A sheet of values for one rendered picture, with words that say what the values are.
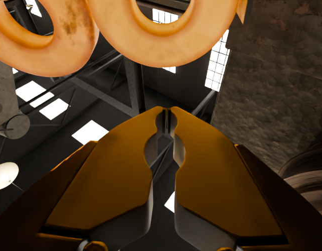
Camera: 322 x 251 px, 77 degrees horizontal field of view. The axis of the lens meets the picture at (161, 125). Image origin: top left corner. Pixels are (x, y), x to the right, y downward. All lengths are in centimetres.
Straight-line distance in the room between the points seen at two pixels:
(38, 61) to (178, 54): 18
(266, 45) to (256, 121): 26
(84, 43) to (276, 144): 60
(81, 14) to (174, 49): 11
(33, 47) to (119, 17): 12
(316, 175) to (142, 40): 43
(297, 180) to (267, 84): 24
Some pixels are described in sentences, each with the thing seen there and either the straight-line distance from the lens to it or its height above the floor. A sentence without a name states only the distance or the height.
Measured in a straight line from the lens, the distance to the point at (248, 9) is 23.
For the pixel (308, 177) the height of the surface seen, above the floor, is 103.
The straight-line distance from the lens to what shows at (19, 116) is 304.
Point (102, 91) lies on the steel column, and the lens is 704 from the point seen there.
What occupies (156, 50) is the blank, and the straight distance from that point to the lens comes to 26.
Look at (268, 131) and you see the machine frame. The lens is 68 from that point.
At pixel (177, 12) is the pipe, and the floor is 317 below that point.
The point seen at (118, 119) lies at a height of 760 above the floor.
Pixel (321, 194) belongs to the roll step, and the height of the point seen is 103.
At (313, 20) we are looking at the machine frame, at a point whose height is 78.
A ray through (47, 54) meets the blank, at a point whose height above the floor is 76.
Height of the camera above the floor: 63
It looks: 50 degrees up
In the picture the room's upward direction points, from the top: 179 degrees clockwise
